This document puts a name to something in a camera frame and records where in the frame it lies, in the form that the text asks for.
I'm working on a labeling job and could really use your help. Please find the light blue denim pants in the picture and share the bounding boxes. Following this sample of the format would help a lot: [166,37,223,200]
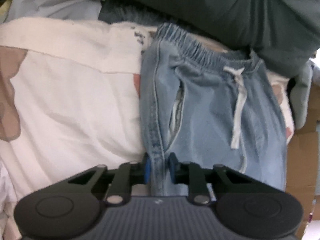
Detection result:
[140,23,287,196]

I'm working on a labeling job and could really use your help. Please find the white printed garment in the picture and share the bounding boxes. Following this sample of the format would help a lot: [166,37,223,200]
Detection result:
[1,17,296,239]

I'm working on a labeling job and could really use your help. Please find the brown cardboard box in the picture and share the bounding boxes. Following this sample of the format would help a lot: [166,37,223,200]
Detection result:
[286,85,319,239]

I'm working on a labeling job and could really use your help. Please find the grey sock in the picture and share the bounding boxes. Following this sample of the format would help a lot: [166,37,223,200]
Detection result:
[289,61,313,129]

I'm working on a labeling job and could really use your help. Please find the dark blue fuzzy garment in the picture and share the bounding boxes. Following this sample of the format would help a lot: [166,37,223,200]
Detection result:
[98,0,180,26]

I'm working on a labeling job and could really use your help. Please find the dark green garment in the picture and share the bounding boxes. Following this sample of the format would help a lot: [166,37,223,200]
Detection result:
[134,0,319,77]

